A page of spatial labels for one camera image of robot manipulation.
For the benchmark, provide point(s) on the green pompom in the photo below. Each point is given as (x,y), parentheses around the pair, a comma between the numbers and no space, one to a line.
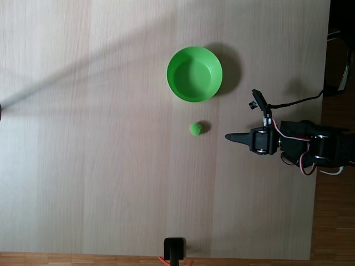
(197,129)

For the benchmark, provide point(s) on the green plastic bowl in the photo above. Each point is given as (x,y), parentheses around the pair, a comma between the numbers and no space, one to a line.
(194,73)

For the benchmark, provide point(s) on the dark object with white stripe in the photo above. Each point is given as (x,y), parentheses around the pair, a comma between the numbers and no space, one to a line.
(344,69)

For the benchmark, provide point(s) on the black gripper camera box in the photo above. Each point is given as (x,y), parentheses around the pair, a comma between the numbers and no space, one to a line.
(258,98)

